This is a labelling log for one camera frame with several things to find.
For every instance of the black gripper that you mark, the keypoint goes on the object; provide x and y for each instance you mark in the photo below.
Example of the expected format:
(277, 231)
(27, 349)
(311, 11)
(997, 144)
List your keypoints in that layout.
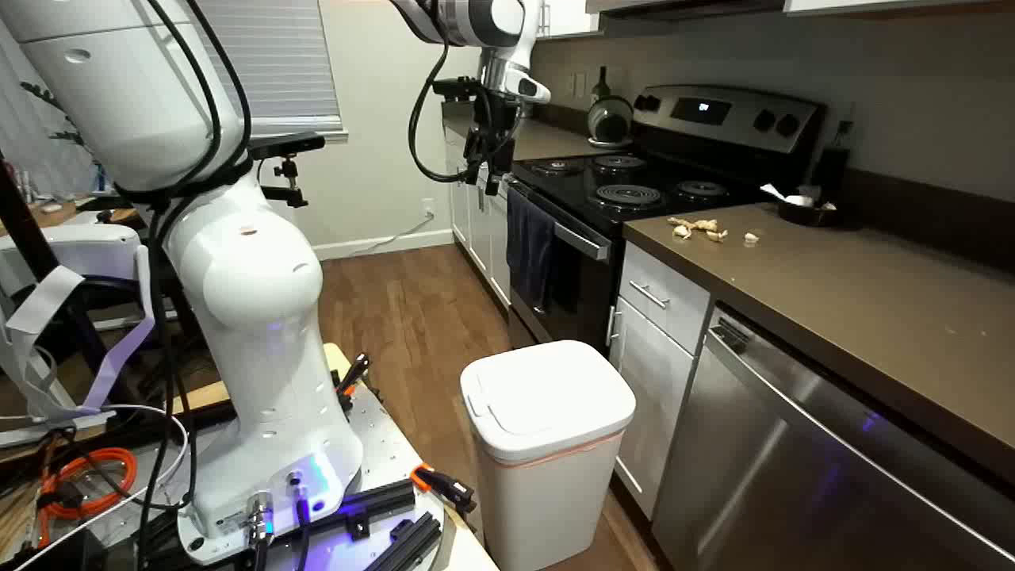
(492, 131)

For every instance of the white trash bin lid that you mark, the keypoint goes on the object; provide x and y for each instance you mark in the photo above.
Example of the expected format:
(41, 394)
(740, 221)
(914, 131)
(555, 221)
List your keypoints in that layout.
(549, 397)

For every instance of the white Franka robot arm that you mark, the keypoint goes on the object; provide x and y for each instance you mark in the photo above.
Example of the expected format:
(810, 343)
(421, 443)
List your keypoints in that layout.
(256, 295)

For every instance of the white trash bin body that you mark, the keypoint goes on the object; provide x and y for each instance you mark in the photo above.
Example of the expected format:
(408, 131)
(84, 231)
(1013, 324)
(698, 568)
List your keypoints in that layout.
(541, 508)

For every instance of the dark hanging dish towel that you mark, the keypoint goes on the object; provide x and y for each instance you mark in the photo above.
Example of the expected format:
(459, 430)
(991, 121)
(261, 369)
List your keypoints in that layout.
(529, 247)

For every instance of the dark round kettle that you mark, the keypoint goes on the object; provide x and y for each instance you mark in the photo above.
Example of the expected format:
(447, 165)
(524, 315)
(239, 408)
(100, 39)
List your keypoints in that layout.
(609, 121)

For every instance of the black and steel stove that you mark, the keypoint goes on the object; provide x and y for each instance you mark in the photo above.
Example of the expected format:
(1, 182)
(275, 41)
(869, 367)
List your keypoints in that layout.
(637, 193)

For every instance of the dark glass bottle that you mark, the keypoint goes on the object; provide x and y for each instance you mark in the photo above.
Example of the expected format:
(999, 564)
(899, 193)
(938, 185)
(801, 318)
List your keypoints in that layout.
(605, 83)

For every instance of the white upper cabinets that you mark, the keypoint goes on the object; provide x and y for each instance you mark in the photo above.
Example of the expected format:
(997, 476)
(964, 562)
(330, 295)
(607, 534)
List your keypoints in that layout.
(567, 14)

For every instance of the white cabinet drawer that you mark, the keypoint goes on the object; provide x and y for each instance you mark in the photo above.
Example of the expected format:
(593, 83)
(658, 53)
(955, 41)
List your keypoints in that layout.
(665, 294)

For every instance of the pale food scraps pile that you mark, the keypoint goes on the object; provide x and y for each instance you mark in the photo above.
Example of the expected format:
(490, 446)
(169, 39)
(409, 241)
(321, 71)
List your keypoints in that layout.
(698, 225)

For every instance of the white window blinds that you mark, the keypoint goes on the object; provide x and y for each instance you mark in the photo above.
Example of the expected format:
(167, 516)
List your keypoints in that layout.
(288, 63)

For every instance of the orange and black clamp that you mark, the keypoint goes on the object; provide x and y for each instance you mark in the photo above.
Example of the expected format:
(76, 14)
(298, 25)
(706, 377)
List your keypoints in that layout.
(352, 377)
(447, 485)

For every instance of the small pale food scrap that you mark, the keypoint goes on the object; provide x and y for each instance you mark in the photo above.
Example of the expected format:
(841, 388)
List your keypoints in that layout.
(749, 240)

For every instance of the white cabinet door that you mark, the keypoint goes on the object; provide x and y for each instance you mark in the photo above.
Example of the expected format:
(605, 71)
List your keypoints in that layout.
(653, 401)

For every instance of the white object in dish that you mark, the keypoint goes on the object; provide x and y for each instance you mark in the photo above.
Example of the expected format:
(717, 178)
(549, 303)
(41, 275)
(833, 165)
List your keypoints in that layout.
(790, 193)

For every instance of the black dish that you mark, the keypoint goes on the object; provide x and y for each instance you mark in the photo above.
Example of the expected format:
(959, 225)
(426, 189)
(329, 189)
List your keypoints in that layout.
(821, 214)

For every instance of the black aluminium bar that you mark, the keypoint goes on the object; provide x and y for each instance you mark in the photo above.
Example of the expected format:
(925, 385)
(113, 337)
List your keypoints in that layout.
(398, 524)

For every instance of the white cloth covered furniture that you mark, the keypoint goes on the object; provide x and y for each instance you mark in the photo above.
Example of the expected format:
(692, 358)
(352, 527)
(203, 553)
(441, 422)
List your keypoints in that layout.
(84, 247)

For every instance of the stainless steel dishwasher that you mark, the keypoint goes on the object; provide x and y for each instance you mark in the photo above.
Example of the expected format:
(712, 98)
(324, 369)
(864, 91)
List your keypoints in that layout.
(804, 464)

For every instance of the wooden desk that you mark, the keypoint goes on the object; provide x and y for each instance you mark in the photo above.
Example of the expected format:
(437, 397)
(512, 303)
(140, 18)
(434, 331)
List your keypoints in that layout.
(58, 210)

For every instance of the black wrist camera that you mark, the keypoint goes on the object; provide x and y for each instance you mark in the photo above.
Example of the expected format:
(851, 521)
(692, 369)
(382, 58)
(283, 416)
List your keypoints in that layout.
(461, 91)

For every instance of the black camera stand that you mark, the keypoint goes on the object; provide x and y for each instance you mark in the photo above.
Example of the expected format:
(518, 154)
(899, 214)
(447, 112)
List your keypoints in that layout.
(288, 168)

